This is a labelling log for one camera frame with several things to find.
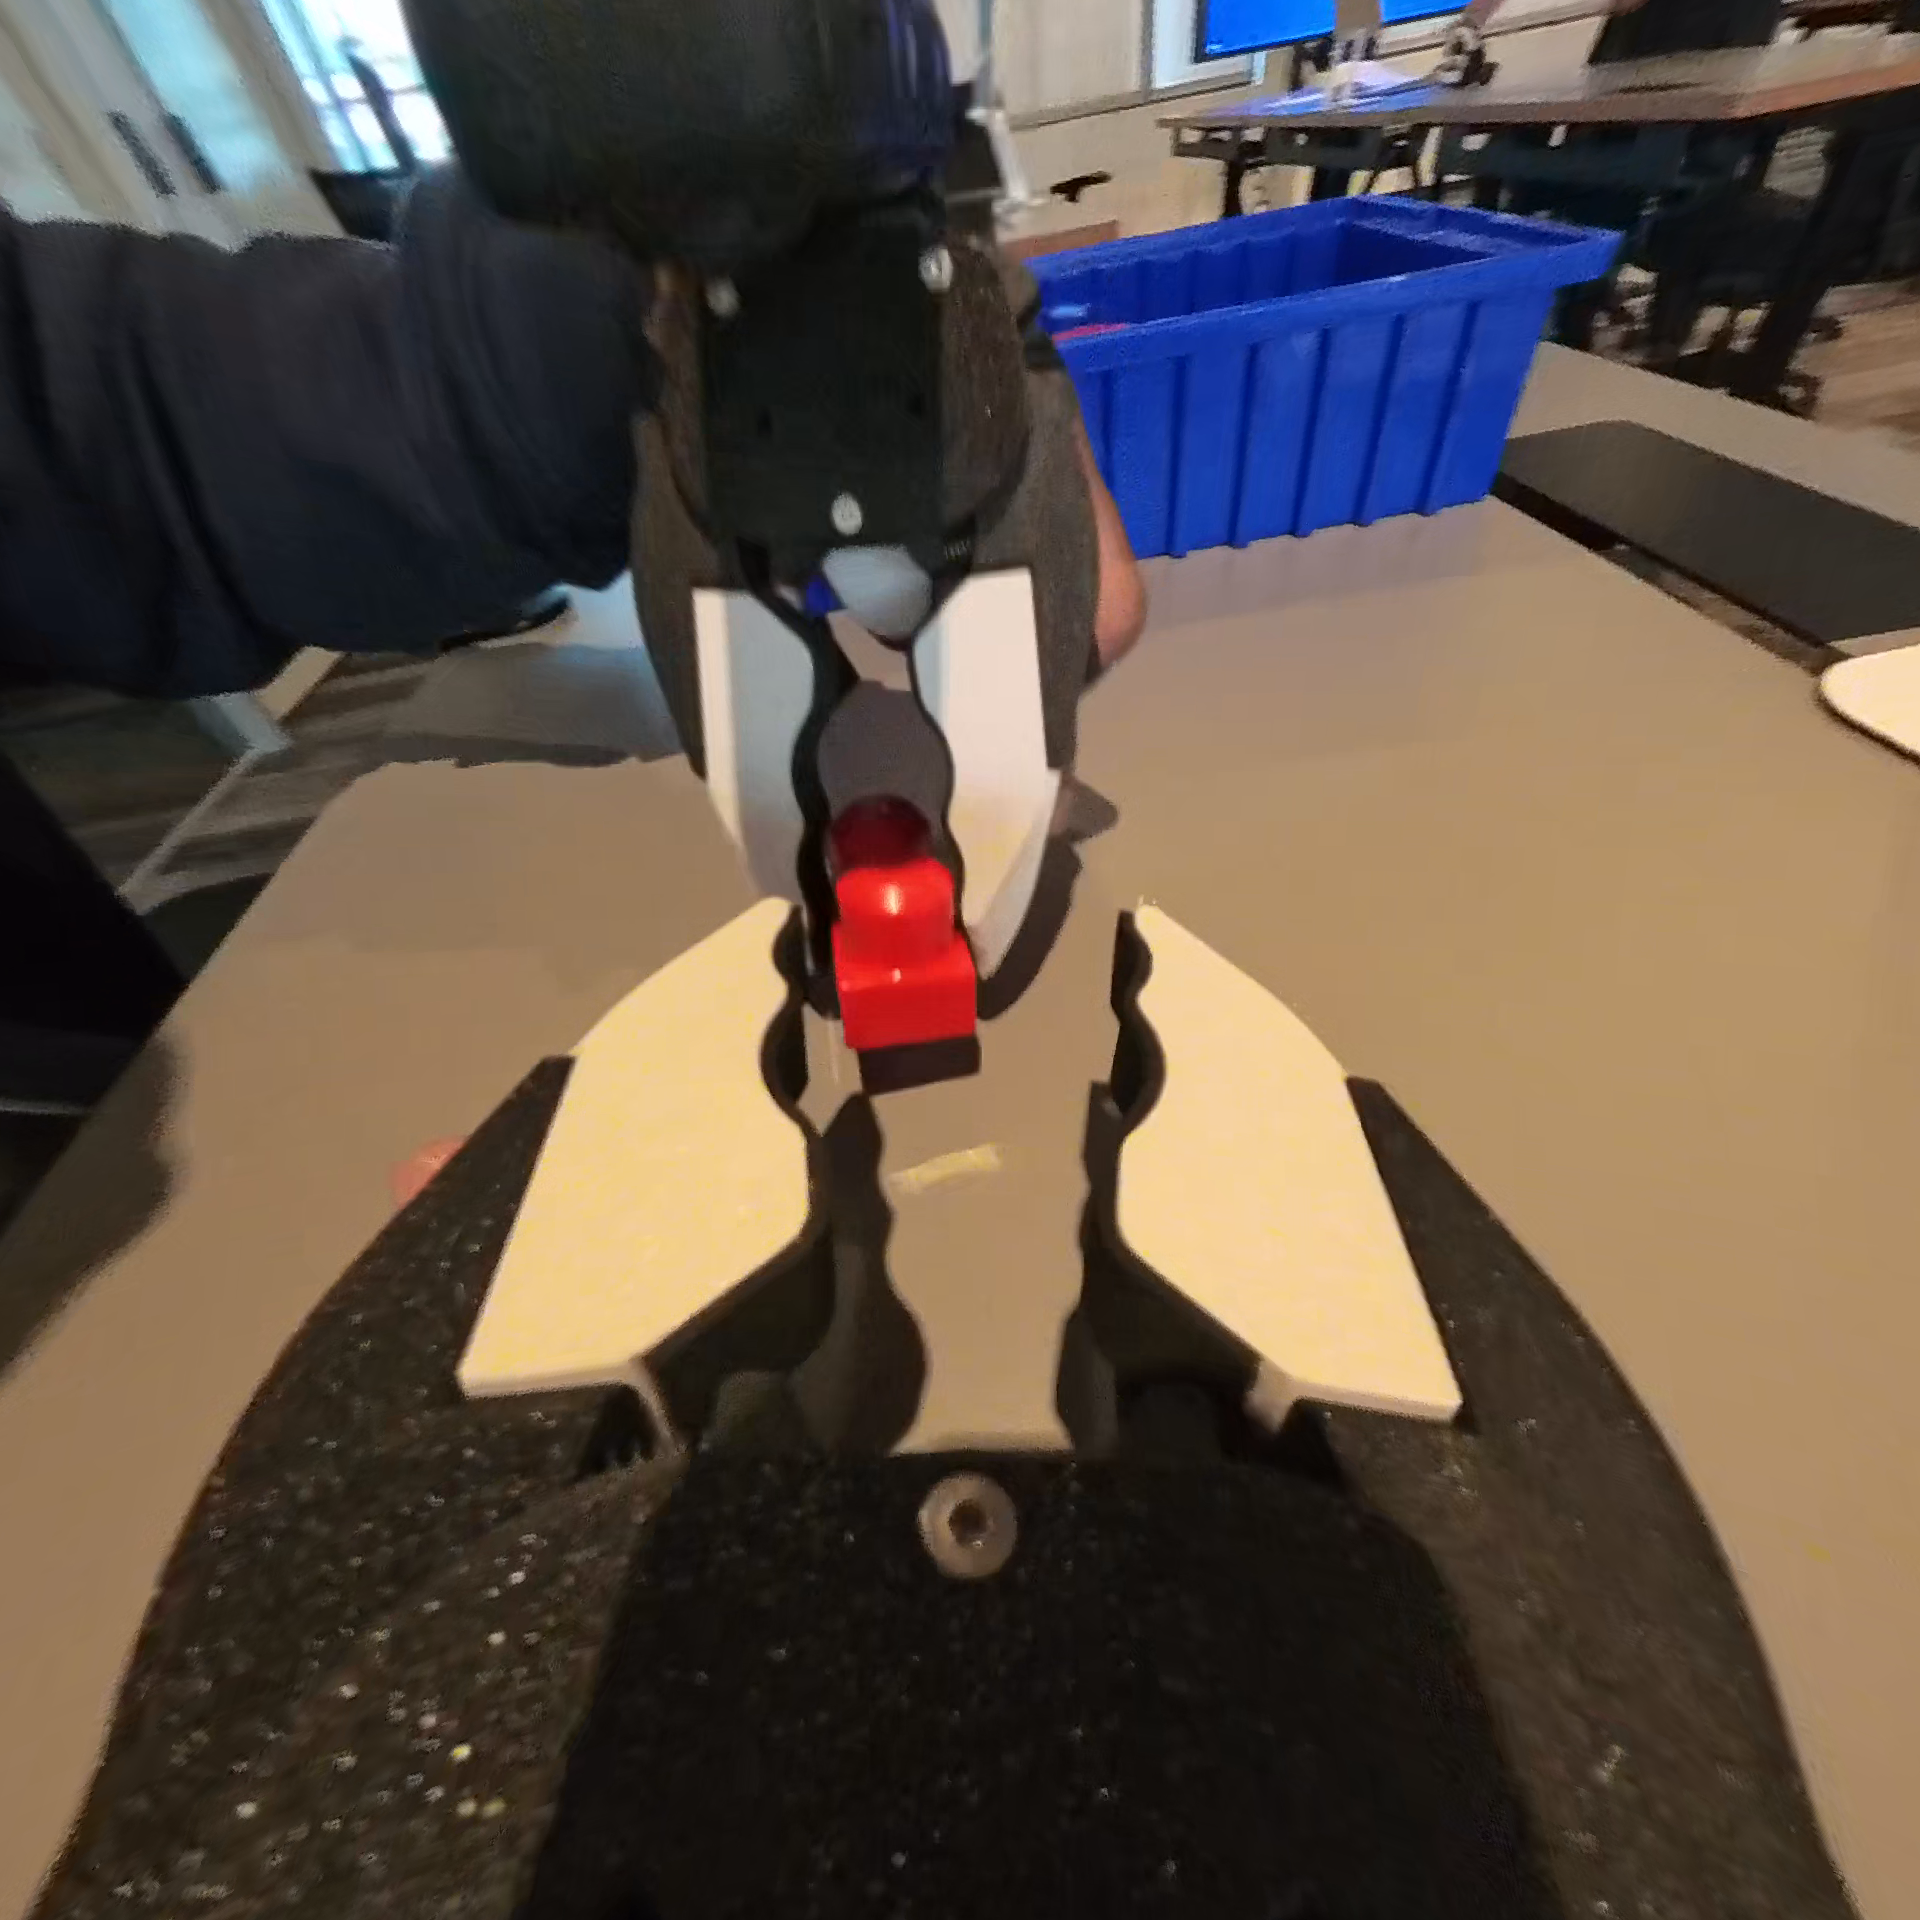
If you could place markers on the blue computer monitor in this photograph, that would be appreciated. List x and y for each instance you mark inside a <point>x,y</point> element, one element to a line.
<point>1261,27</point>
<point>1423,10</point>

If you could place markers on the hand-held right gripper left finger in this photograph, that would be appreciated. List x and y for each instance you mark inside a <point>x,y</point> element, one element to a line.
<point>660,1186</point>

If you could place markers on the red single-stud mega block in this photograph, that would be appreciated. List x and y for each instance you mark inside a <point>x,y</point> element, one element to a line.
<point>900,976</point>

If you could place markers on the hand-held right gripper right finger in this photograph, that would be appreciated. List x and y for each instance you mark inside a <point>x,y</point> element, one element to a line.
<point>1273,1201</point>

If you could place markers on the pale tape piece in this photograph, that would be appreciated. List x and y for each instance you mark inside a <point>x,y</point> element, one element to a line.
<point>942,1174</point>

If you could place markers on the blue plastic bin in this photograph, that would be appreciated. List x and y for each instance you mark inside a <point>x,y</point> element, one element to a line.
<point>1320,405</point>

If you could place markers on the person's left forearm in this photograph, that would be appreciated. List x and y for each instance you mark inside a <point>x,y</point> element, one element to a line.
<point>302,451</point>

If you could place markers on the wooden office desk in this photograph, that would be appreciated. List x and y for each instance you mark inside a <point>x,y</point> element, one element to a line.
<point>1650,91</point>

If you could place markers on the person's right hand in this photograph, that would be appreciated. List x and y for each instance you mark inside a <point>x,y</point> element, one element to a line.
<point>429,1172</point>

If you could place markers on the white double door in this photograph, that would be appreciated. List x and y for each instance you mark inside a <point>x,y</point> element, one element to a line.
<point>58,91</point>

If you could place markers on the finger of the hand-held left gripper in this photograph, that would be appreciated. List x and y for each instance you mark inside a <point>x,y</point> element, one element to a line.
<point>748,721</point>
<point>997,721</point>

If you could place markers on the white rounded board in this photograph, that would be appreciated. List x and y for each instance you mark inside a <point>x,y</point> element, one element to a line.
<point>1880,707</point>

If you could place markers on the black table pad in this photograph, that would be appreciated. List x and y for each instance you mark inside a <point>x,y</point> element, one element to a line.
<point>1726,523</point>

